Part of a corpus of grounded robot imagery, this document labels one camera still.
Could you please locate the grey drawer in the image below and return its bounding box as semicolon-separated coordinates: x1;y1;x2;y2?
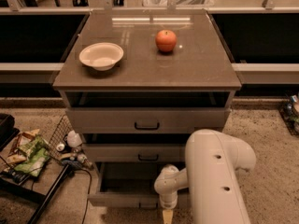
82;144;185;162
89;162;189;209
65;107;230;133

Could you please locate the black metal stand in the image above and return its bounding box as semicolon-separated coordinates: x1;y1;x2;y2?
0;164;73;224

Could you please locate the brown snack bag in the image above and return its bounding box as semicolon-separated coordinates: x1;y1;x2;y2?
7;129;39;165

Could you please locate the red apple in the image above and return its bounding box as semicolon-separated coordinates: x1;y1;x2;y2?
155;30;177;52

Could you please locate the black cable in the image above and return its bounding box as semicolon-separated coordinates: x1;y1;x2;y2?
73;168;93;224

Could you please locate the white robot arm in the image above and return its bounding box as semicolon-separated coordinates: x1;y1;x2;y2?
154;129;256;224

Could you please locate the grey drawer cabinet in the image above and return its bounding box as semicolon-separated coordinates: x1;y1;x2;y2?
51;9;243;210

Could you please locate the right wire basket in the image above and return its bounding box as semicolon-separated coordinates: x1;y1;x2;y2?
278;94;299;136

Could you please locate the black box at left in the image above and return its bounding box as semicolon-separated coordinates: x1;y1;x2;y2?
0;113;20;151

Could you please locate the wire basket with items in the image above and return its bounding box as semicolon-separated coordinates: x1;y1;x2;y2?
48;116;93;170

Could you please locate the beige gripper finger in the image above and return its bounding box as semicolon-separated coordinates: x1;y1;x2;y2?
163;209;173;224

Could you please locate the white bowl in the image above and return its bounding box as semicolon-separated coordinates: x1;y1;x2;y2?
79;42;123;71

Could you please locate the green snack bag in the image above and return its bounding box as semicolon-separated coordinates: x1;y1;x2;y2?
14;135;50;177

